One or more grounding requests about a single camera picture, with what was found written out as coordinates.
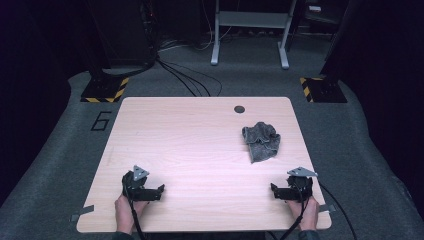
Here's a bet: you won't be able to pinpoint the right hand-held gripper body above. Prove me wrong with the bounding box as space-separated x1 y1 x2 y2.
278 166 319 203

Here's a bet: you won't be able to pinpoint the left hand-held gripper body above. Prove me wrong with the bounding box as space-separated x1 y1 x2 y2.
121 164 160 203

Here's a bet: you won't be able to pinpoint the grey cloth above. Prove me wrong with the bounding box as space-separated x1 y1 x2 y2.
241 121 282 164

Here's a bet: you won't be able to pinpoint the person's right hand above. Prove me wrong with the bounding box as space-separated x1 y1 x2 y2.
287 195 320 232

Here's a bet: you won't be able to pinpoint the person's left hand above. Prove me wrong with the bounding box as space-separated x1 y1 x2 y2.
114 194 150 235

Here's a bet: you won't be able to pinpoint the grey tape strip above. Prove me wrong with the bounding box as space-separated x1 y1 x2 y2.
318 203 337 214
70 204 95 223

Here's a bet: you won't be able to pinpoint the black stand base striped tape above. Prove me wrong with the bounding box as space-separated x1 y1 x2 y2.
298 76 348 104
80 76 130 104

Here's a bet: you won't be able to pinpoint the black stand column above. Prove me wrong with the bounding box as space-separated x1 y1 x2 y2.
319 0 359 80
84 0 158 80

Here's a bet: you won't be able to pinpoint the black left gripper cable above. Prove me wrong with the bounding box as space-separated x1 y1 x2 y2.
123 186 148 240

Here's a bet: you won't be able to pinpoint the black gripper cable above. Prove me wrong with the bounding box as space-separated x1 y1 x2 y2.
279 186 309 240
123 186 148 240

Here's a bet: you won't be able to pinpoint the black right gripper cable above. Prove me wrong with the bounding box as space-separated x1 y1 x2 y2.
279 186 309 240

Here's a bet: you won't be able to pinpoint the thin black cable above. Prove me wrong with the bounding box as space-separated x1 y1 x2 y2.
316 181 358 240

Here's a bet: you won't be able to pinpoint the black floor cables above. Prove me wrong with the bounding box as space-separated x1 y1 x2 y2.
155 39 224 98

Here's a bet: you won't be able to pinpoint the white metal desk frame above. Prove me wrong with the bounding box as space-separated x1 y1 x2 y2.
210 0 298 70

